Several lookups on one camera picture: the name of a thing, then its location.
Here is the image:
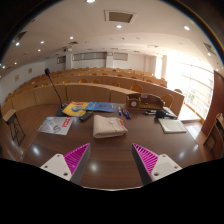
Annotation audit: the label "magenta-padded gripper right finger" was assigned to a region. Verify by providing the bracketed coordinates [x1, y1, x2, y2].
[131, 143, 183, 186]

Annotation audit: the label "wooden desk organizer with clock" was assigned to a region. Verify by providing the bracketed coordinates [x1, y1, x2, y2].
[125, 92, 165, 111]

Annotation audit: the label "recessed ceiling lights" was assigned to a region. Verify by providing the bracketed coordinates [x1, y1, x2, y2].
[0, 0, 214, 68]

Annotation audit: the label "black metal frame stand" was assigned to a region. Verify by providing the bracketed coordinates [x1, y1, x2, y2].
[2, 108, 27, 147]

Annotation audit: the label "white notepad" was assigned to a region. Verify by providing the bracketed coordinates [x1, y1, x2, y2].
[157, 118, 188, 134]

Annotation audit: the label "wooden shelf unit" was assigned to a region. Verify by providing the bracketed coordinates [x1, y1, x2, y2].
[203, 112, 224, 159]

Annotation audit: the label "yellow booklet with globe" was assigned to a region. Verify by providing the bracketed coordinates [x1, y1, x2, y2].
[61, 101, 90, 118]

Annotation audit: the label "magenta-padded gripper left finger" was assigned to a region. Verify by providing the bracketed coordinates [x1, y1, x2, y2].
[40, 143, 92, 186]

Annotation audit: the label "beige waffle-weave towel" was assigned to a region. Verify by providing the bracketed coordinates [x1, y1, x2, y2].
[92, 114, 129, 139]

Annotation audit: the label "black remote control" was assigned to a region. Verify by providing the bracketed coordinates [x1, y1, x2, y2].
[79, 110, 95, 122]

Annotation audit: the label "black handheld microphone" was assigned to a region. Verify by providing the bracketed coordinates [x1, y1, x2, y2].
[155, 109, 178, 120]

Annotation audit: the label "black gooseneck desk microphone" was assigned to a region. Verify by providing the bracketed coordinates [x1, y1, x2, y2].
[44, 67, 69, 117]

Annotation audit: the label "white magazine with red band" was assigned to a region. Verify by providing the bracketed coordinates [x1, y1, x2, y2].
[36, 115, 75, 136]

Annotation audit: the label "rows of wooden auditorium seats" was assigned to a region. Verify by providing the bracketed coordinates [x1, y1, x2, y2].
[0, 66, 185, 118]

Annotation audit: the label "blue printed booklet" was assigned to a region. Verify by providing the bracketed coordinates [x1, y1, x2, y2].
[85, 101, 118, 114]

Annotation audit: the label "black marker pen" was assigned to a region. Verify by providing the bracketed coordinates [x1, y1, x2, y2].
[143, 109, 158, 116]

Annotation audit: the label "square ceiling air vent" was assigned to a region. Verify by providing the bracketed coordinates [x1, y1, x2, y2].
[203, 41, 218, 56]
[104, 9, 138, 24]

